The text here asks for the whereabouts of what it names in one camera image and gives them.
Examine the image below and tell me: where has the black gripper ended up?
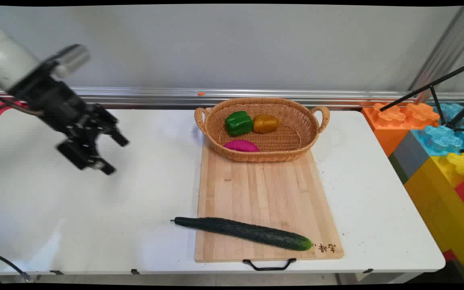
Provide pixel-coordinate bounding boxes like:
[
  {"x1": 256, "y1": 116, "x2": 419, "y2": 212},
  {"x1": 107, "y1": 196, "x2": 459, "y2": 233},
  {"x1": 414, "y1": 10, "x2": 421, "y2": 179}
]
[{"x1": 8, "y1": 60, "x2": 130, "y2": 175}]

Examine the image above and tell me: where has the green bell pepper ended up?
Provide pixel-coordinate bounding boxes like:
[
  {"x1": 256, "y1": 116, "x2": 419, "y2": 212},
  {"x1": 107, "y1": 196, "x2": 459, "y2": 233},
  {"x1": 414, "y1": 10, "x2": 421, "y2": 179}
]
[{"x1": 225, "y1": 111, "x2": 254, "y2": 137}]

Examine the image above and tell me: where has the magenta sweet potato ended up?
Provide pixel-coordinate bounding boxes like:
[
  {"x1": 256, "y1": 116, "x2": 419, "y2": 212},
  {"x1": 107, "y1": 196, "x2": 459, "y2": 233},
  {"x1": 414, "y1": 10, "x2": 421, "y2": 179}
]
[{"x1": 224, "y1": 139, "x2": 260, "y2": 153}]

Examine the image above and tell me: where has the woven wicker basket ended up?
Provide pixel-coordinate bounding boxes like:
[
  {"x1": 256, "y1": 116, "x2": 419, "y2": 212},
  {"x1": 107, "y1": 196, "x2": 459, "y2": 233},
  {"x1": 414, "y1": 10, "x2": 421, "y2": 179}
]
[{"x1": 194, "y1": 97, "x2": 331, "y2": 163}]

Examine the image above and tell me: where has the yellow-orange bell pepper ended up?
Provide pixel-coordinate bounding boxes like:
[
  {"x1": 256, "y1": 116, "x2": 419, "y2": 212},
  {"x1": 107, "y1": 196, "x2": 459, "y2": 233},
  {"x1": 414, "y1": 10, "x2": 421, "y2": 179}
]
[{"x1": 253, "y1": 114, "x2": 280, "y2": 134}]

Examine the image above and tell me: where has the dark green cucumber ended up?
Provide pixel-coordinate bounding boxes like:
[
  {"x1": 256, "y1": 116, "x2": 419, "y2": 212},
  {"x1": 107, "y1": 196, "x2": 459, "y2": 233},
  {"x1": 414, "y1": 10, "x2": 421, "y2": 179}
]
[{"x1": 171, "y1": 217, "x2": 313, "y2": 251}]

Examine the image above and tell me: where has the wooden cutting board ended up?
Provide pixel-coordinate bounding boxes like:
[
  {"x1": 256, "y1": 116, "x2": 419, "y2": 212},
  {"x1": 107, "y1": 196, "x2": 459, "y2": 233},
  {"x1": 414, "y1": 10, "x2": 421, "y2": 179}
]
[{"x1": 194, "y1": 107, "x2": 344, "y2": 263}]

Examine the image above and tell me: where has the orange toy building block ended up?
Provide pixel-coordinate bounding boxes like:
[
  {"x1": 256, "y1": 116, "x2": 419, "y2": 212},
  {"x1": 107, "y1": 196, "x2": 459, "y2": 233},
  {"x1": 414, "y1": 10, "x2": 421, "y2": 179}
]
[{"x1": 362, "y1": 102, "x2": 441, "y2": 157}]

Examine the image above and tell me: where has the grey toy building block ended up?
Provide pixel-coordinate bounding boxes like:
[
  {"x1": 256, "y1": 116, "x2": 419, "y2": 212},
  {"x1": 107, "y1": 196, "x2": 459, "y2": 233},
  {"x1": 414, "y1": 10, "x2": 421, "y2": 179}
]
[{"x1": 388, "y1": 130, "x2": 429, "y2": 184}]

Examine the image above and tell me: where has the blue toy building block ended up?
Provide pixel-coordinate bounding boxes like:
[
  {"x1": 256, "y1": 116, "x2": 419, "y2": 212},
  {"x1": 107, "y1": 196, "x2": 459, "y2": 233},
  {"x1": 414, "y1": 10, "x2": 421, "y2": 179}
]
[{"x1": 411, "y1": 103, "x2": 464, "y2": 157}]

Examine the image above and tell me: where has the black tripod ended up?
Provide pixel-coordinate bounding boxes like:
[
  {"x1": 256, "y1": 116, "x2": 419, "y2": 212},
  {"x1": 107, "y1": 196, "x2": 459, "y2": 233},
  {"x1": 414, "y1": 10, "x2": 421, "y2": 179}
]
[{"x1": 379, "y1": 59, "x2": 464, "y2": 133}]

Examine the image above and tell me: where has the yellow toy building block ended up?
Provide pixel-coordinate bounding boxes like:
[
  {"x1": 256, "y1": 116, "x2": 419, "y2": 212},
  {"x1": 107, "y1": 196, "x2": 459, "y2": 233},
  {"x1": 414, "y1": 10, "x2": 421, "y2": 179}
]
[{"x1": 404, "y1": 152, "x2": 464, "y2": 284}]

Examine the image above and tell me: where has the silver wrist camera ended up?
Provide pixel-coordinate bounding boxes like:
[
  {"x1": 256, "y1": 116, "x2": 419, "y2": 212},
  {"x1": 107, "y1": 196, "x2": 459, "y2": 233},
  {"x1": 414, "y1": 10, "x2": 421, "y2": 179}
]
[{"x1": 51, "y1": 44, "x2": 91, "y2": 79}]

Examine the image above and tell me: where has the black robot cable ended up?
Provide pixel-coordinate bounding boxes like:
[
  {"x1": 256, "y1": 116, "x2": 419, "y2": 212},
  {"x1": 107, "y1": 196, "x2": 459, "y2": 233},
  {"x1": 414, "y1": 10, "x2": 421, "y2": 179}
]
[{"x1": 0, "y1": 84, "x2": 44, "y2": 117}]

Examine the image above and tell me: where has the aluminium frame rail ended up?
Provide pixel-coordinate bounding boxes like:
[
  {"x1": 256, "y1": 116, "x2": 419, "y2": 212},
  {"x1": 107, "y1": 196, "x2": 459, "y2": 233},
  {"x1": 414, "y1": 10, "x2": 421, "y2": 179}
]
[{"x1": 0, "y1": 87, "x2": 464, "y2": 108}]

